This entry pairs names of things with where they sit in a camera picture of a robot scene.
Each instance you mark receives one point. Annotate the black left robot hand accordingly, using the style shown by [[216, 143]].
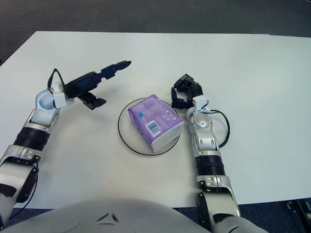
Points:
[[81, 83]]

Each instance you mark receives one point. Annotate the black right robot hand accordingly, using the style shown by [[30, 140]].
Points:
[[195, 89]]

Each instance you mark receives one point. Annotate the white left wrist mount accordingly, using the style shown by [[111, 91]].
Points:
[[59, 98]]

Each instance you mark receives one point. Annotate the purple tissue paper pack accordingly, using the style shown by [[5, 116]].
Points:
[[155, 119]]

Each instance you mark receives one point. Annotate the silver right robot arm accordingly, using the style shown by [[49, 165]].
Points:
[[206, 140]]

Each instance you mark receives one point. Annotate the white plate with black rim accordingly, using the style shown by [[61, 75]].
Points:
[[125, 131]]

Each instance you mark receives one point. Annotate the white right wrist mount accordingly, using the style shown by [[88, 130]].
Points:
[[200, 100]]

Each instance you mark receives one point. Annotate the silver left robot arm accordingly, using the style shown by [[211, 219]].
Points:
[[41, 116]]

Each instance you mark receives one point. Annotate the silver robot torso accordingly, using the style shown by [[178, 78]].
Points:
[[109, 216]]

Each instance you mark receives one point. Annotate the white wrist mount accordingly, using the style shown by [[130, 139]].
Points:
[[59, 98], [200, 100]]

